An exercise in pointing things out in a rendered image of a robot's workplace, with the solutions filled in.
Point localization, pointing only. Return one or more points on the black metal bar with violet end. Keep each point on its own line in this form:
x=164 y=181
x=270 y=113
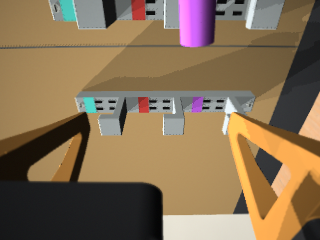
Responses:
x=197 y=22

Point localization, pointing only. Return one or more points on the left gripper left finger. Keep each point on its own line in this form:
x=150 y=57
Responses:
x=18 y=153

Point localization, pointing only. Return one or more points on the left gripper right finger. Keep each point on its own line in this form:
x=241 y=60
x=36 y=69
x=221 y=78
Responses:
x=276 y=218

